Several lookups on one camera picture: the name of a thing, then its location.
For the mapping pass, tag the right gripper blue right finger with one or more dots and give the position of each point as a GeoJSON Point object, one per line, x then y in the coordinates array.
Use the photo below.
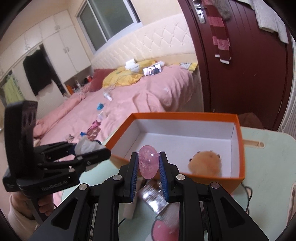
{"type": "Point", "coordinates": [168, 173]}

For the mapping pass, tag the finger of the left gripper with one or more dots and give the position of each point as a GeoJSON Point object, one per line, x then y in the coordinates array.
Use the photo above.
{"type": "Point", "coordinates": [54, 152]}
{"type": "Point", "coordinates": [81, 163]}

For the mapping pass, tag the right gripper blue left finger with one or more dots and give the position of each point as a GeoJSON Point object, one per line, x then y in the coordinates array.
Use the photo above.
{"type": "Point", "coordinates": [129, 173]}

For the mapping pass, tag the clear plastic bag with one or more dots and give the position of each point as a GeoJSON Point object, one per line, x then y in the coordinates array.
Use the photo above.
{"type": "Point", "coordinates": [85, 146]}

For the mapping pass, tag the pink translucent toy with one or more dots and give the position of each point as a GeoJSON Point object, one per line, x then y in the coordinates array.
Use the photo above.
{"type": "Point", "coordinates": [148, 161]}

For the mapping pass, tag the brown packaged box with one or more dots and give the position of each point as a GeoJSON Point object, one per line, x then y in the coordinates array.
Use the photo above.
{"type": "Point", "coordinates": [152, 195]}

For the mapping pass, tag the white cream tube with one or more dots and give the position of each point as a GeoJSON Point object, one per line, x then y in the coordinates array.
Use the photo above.
{"type": "Point", "coordinates": [129, 208]}

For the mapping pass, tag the orange plush hamster toy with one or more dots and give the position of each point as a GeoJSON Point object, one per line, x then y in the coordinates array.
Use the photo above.
{"type": "Point", "coordinates": [206, 163]}

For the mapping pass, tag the left forearm white sleeve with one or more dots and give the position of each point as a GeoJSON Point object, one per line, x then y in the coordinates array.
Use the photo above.
{"type": "Point", "coordinates": [23, 227]}

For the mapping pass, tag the person's left hand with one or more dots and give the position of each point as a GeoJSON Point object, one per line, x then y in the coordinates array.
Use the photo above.
{"type": "Point", "coordinates": [24, 205]}

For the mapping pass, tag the orange cardboard box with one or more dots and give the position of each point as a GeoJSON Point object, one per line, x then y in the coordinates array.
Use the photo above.
{"type": "Point", "coordinates": [180, 136]}

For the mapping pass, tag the pink bed quilt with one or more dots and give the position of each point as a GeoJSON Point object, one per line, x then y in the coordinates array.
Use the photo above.
{"type": "Point", "coordinates": [170, 90]}

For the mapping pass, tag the green hanging cloth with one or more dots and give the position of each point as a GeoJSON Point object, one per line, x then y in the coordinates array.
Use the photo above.
{"type": "Point", "coordinates": [11, 89]}

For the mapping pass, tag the black hanging sweater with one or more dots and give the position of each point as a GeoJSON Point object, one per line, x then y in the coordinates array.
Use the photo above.
{"type": "Point", "coordinates": [39, 73]}

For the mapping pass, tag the dark red pillow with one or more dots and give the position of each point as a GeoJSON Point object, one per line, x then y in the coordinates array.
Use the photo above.
{"type": "Point", "coordinates": [98, 78]}

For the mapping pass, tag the brown bag on floor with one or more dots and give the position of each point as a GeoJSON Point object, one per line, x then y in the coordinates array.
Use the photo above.
{"type": "Point", "coordinates": [250, 120]}

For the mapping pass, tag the yellow blanket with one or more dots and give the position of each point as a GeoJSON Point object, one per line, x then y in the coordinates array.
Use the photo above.
{"type": "Point", "coordinates": [123, 77]}

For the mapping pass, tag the white wardrobe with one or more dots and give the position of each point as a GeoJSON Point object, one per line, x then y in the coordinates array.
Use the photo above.
{"type": "Point", "coordinates": [56, 38]}

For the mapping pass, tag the white louvered closet door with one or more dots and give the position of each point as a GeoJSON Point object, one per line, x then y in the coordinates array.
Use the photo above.
{"type": "Point", "coordinates": [288, 122]}

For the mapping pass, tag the dark red wooden door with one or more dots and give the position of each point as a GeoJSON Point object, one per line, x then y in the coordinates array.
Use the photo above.
{"type": "Point", "coordinates": [259, 76]}

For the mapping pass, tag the red striped scarf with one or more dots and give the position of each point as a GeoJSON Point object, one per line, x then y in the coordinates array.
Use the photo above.
{"type": "Point", "coordinates": [220, 37]}

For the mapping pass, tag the window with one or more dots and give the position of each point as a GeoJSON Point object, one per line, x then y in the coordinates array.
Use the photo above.
{"type": "Point", "coordinates": [104, 22]}

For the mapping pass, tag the white knitted cloth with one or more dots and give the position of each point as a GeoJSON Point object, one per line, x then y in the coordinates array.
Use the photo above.
{"type": "Point", "coordinates": [268, 19]}

